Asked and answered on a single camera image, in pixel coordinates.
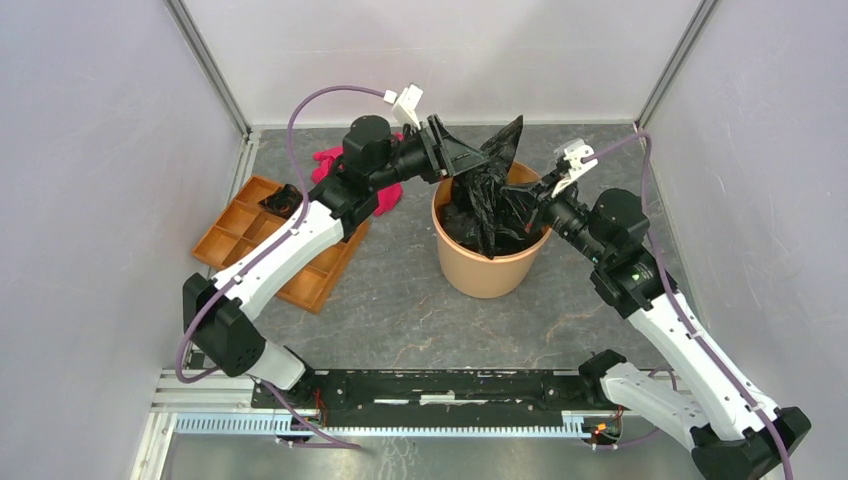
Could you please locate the black bag roll back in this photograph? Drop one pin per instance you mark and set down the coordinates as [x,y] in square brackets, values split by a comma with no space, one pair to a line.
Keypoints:
[283,202]

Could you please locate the black plastic trash bag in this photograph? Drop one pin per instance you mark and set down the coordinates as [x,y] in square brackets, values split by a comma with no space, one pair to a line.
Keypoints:
[477,216]

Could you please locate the left aluminium corner post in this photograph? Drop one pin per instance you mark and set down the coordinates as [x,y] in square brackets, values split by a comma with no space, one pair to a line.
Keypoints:
[192,35]

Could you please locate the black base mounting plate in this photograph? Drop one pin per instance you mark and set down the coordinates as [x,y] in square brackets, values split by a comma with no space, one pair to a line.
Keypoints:
[437,398]

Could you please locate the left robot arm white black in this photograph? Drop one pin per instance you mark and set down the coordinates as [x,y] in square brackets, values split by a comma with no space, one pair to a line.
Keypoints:
[218,312]

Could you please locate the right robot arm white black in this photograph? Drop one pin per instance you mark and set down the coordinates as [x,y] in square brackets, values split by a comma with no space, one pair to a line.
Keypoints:
[731,429]

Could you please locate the crumpled red cloth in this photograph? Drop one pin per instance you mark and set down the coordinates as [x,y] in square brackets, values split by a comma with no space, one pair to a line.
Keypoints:
[333,161]

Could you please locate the right aluminium corner post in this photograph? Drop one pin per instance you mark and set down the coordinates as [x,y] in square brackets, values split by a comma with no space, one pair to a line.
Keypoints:
[684,47]

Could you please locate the white slotted cable duct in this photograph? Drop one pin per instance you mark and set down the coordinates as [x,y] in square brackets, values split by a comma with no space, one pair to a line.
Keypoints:
[280,424]

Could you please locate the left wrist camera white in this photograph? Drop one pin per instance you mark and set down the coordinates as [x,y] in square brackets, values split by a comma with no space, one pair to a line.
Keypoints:
[403,104]

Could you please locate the aluminium frame rail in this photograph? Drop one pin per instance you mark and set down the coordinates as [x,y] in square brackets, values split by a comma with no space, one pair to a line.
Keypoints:
[216,393]

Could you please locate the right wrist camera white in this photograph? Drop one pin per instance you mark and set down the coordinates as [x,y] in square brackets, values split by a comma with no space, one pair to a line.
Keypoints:
[572,163]

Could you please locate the orange trash bin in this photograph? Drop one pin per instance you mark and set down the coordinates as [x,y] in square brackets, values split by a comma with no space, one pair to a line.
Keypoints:
[471,273]

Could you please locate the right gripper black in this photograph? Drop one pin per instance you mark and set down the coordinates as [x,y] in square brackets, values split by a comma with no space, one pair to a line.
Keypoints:
[526,202]

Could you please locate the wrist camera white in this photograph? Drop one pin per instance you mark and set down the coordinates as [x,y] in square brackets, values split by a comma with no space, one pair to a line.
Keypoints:
[572,163]
[403,104]

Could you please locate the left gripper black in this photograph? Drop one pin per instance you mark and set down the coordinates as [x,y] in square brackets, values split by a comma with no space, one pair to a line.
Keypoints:
[456,156]

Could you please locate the aluminium corner post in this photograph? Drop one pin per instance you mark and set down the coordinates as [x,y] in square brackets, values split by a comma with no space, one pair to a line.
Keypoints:
[684,47]
[192,35]

